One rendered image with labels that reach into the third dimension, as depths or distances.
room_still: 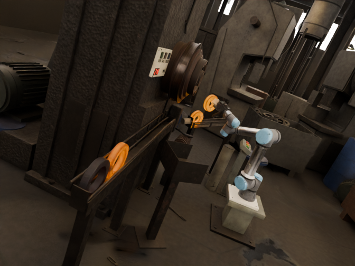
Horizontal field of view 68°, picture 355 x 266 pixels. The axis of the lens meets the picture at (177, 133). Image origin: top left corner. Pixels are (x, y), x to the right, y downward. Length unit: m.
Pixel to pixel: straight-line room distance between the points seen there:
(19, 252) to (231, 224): 1.56
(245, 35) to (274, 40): 0.47
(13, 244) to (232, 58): 3.97
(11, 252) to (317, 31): 10.24
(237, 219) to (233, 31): 3.26
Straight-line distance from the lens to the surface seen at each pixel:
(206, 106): 2.39
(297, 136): 4.29
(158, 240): 2.01
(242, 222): 2.42
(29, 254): 1.77
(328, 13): 10.81
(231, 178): 2.88
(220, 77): 4.73
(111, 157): 1.24
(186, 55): 1.86
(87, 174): 1.10
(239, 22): 4.78
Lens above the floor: 1.32
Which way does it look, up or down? 18 degrees down
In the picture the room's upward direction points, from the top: 21 degrees clockwise
